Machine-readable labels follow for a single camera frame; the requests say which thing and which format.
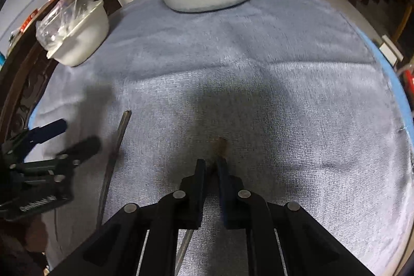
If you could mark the dark carved wooden sideboard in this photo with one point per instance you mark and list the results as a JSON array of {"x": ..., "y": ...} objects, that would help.
[{"x": 26, "y": 73}]

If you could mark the small white step stool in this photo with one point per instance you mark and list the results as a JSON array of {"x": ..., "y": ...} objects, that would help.
[{"x": 390, "y": 51}]

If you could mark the grey table cloth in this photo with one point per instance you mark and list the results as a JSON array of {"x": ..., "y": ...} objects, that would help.
[{"x": 310, "y": 108}]

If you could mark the white bowl with plastic bag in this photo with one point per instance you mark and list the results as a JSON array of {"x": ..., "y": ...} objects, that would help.
[{"x": 73, "y": 30}]

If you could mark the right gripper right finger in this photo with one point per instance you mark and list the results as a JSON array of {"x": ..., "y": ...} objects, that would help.
[{"x": 234, "y": 209}]

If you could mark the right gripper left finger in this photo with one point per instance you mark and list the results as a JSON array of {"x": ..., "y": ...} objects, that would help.
[{"x": 190, "y": 204}]

